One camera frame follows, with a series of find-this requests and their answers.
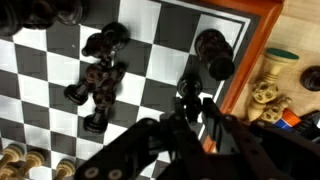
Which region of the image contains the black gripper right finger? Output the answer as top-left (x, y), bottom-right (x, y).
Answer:
top-left (199, 97), bottom-right (320, 180)

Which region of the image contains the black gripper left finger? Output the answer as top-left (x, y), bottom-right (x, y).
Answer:
top-left (74, 96), bottom-right (214, 180)

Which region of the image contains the small tan chess pawn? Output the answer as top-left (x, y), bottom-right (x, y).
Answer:
top-left (14, 148), bottom-right (48, 179)
top-left (54, 158), bottom-right (77, 180)

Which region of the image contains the black chess bishop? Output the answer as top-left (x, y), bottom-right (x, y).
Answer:
top-left (194, 28), bottom-right (236, 82)

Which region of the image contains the orange blue glue stick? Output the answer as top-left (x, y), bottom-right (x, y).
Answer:
top-left (273, 108), bottom-right (303, 132)

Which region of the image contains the black chess piece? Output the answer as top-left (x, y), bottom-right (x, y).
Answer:
top-left (54, 0), bottom-right (90, 27)
top-left (82, 88), bottom-right (118, 135)
top-left (81, 21), bottom-right (132, 58)
top-left (63, 63), bottom-right (109, 107)
top-left (0, 0), bottom-right (58, 38)
top-left (107, 60), bottom-right (128, 93)
top-left (299, 65), bottom-right (320, 92)

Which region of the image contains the tan chess piece green base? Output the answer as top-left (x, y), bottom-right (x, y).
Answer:
top-left (247, 47), bottom-right (300, 123)

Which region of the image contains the chessboard with orange frame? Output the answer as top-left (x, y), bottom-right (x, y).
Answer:
top-left (0, 0), bottom-right (284, 180)

